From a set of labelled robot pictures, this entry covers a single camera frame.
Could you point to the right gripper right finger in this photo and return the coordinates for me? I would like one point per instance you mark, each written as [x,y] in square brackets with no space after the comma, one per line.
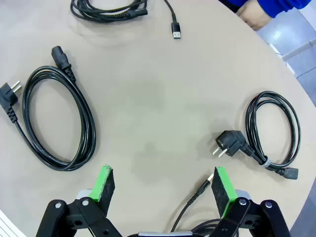
[225,192]

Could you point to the person's left hand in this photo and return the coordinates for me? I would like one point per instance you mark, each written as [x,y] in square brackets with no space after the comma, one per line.
[254,17]

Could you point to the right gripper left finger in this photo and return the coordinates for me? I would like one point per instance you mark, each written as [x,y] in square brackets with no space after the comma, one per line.
[98,192]

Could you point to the person in blue hoodie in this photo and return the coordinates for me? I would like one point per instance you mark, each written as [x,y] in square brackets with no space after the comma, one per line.
[234,2]

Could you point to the person's left forearm blue sleeve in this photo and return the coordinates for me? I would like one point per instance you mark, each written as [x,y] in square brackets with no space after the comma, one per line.
[284,6]

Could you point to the white ribbed base plate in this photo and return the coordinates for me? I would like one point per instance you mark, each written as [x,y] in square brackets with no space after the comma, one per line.
[6,228]

